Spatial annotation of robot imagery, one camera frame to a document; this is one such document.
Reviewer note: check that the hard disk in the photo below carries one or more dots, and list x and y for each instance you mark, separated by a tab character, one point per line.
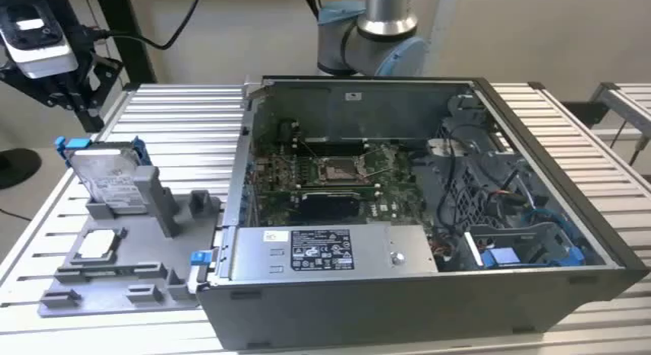
110	176

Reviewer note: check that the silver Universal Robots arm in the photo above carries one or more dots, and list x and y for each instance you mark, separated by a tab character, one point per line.
377	12

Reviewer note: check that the grey disk bay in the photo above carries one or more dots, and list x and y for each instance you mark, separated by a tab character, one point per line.
534	233

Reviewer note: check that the black round stand base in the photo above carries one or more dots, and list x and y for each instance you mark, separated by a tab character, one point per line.
18	168

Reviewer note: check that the silver CPU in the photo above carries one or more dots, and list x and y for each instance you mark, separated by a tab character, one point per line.
98	244

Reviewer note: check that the grey parts rack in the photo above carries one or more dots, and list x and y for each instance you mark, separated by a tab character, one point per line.
148	256

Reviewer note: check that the thin metal locking lever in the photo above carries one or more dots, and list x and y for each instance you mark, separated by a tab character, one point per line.
309	148

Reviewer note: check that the green RAM stick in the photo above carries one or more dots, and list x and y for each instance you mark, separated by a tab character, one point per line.
107	271

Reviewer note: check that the blue case latch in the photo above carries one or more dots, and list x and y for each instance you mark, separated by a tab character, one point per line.
198	258

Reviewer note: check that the black RAM slot bank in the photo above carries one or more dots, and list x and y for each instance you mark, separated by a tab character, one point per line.
332	144

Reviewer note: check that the white case label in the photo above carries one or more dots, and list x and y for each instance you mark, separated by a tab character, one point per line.
354	96

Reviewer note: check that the CPU socket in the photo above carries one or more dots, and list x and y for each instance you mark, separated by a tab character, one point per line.
340	170

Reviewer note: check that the silver power supply unit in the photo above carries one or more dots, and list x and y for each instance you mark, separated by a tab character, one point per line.
254	256

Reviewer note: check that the black graphics card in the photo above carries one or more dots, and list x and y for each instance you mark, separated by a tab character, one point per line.
332	208

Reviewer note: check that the green motherboard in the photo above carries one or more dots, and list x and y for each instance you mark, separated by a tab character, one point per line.
397	202

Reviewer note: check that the grey metal drive cage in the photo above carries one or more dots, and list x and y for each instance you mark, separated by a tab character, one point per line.
478	172

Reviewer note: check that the open black PC case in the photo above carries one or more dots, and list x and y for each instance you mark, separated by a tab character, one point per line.
386	313

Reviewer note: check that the blue carrier in bay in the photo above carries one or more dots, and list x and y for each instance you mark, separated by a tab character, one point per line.
501	256

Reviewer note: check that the metal slat side table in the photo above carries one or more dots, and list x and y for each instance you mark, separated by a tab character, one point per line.
628	100

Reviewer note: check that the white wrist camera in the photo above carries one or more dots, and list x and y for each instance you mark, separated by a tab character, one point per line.
41	61

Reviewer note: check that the black upright post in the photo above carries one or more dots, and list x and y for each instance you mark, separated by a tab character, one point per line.
128	20

